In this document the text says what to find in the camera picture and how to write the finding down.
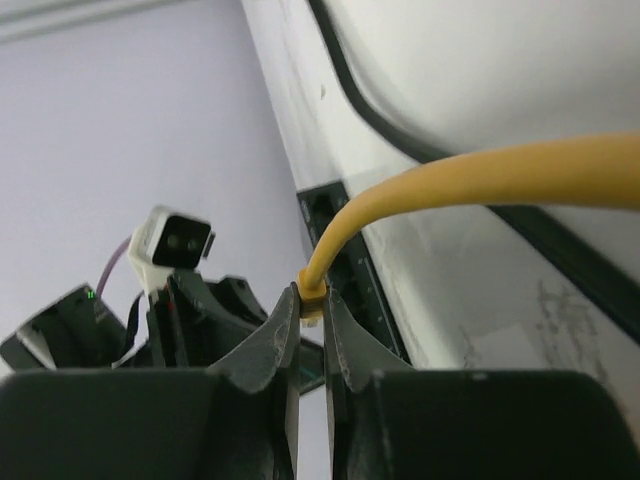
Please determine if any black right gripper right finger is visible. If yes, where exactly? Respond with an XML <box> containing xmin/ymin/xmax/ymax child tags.
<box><xmin>323</xmin><ymin>292</ymin><xmax>635</xmax><ymax>479</ymax></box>

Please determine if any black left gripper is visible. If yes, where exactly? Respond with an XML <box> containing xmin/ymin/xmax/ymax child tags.
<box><xmin>114</xmin><ymin>270</ymin><xmax>267</xmax><ymax>368</ymax></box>

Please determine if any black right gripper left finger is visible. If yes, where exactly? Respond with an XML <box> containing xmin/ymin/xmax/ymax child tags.
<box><xmin>1</xmin><ymin>286</ymin><xmax>300</xmax><ymax>479</ymax></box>

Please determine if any black network switch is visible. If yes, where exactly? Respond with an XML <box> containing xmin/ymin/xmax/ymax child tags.
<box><xmin>297</xmin><ymin>181</ymin><xmax>410</xmax><ymax>362</ymax></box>

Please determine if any black power adapter cable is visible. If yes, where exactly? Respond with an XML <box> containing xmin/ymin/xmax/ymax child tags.
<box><xmin>307</xmin><ymin>0</ymin><xmax>640</xmax><ymax>346</ymax></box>

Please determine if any yellow ethernet cable long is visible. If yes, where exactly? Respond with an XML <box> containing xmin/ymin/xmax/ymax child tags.
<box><xmin>296</xmin><ymin>132</ymin><xmax>639</xmax><ymax>326</ymax></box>

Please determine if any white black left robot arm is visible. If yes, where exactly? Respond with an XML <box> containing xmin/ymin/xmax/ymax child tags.
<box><xmin>1</xmin><ymin>270</ymin><xmax>267</xmax><ymax>371</ymax></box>

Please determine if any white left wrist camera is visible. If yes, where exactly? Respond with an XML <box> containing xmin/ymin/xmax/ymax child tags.
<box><xmin>127</xmin><ymin>204</ymin><xmax>216</xmax><ymax>296</ymax></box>

